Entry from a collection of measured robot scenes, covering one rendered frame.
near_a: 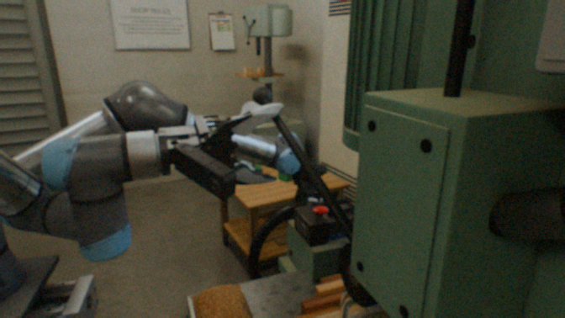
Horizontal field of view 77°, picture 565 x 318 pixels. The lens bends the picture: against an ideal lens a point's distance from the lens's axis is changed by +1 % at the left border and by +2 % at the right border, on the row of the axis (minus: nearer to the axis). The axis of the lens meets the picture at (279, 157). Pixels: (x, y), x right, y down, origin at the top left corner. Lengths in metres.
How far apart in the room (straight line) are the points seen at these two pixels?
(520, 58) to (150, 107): 0.73
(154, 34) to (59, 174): 2.88
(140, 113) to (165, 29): 2.57
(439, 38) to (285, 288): 0.50
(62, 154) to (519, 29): 0.52
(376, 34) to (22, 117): 3.14
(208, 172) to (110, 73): 2.90
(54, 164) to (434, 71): 0.48
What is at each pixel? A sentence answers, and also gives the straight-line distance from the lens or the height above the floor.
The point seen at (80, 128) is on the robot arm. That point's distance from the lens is 1.00.
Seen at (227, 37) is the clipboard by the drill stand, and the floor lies 1.36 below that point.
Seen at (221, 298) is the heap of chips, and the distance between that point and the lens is 0.63.
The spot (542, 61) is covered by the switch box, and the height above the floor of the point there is 1.33.
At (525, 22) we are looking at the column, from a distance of 0.28.
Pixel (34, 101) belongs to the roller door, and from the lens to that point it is 3.37.
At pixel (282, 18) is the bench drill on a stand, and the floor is 1.48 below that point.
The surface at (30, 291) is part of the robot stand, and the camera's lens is 0.98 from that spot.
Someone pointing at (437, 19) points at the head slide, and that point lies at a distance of 0.38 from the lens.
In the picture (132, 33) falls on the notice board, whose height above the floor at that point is 1.39.
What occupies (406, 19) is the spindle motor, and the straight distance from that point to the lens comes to 0.43.
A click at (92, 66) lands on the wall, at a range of 3.37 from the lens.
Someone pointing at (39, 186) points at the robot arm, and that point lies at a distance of 0.67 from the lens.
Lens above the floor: 1.33
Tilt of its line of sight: 18 degrees down
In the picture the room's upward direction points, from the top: straight up
